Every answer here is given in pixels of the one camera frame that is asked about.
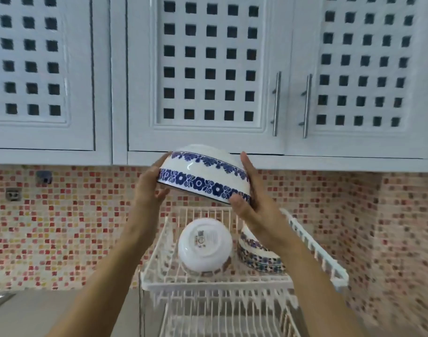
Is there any person's left hand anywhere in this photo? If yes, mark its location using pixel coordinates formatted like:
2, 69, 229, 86
132, 151, 174, 222

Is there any person's right hand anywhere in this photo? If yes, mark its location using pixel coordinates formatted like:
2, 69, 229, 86
230, 152, 294, 252

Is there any white plastic dish rack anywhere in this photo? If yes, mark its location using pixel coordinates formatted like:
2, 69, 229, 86
139, 206, 350, 337

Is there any person's right forearm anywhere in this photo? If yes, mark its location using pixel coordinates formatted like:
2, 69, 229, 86
270, 231, 368, 337

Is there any person's left forearm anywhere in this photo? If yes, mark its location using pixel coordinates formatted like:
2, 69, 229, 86
47, 213, 155, 337

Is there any white upper cabinet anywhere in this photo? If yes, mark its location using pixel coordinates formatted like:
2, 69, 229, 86
0, 0, 428, 172

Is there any white lattice cabinet door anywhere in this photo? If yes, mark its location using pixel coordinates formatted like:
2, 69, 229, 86
286, 0, 428, 159
0, 0, 96, 151
127, 0, 292, 155

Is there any steel cabinet handle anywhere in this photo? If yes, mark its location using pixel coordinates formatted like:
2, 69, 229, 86
299, 73, 314, 139
270, 71, 282, 137

